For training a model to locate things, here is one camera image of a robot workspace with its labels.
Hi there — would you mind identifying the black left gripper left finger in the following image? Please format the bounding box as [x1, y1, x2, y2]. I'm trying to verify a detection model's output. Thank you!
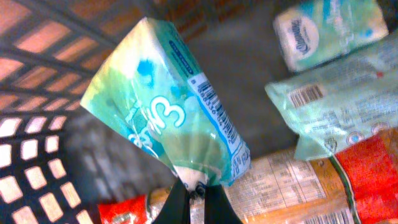
[152, 179, 190, 224]

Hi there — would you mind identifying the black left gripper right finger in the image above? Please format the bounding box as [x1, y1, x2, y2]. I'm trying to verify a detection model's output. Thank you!
[204, 185, 243, 224]

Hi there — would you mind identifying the green tissue pack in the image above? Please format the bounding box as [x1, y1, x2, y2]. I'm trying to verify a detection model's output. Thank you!
[273, 0, 389, 72]
[80, 17, 251, 191]

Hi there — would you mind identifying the orange red snack bag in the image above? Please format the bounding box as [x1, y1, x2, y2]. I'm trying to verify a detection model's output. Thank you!
[149, 127, 398, 224]

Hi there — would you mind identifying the mint green wipes pack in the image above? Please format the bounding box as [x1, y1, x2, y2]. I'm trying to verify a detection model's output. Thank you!
[265, 32, 397, 161]

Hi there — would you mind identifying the red packet in basket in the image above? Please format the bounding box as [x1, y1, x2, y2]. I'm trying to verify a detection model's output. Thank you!
[97, 195, 149, 224]

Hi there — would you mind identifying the dark grey plastic basket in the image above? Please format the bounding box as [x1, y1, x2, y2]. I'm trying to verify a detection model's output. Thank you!
[0, 0, 398, 224]

